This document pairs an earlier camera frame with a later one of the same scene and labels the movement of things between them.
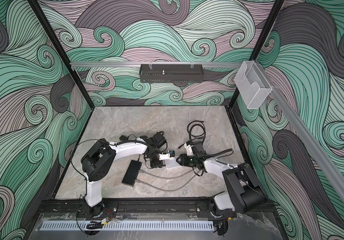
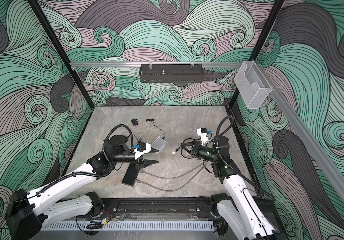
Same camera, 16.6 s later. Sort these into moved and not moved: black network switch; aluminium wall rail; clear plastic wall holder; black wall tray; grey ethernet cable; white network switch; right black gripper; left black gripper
Moved: left black gripper; right black gripper; white network switch
Not moved: black wall tray; grey ethernet cable; clear plastic wall holder; black network switch; aluminium wall rail
